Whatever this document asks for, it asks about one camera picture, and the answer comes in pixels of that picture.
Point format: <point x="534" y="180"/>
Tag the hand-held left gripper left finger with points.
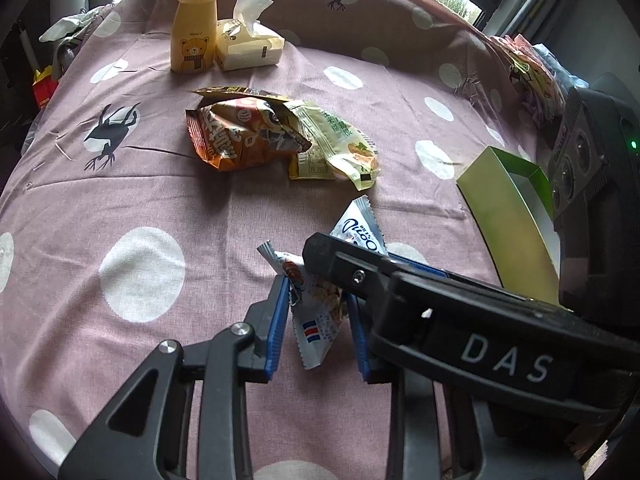
<point x="278" y="330"/>

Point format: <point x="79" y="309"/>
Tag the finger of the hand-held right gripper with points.
<point x="340" y="265"/>

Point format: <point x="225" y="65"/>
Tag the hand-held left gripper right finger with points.
<point x="357" y="340"/>

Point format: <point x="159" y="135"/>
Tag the white and blue oat packet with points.
<point x="320" y="320"/>

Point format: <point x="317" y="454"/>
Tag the green cardboard box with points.
<point x="505" y="210"/>

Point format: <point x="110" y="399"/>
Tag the green and yellow corn packet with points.
<point x="335" y="145"/>

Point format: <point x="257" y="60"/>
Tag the pink polka dot blanket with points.
<point x="200" y="235"/>

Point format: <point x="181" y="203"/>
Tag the orange cartoon snack packet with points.
<point x="230" y="135"/>

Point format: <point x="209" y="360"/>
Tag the black and gold packet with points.
<point x="225" y="91"/>

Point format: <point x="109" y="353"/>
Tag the pale yellow tissue pack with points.
<point x="247" y="45"/>

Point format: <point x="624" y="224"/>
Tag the colourful printed cloth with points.
<point x="530" y="70"/>

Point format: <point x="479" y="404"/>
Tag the yellow bear print bottle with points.
<point x="192" y="35"/>

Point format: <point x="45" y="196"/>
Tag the red box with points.
<point x="44" y="89"/>

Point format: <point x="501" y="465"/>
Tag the grey plastic bag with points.
<point x="65" y="27"/>

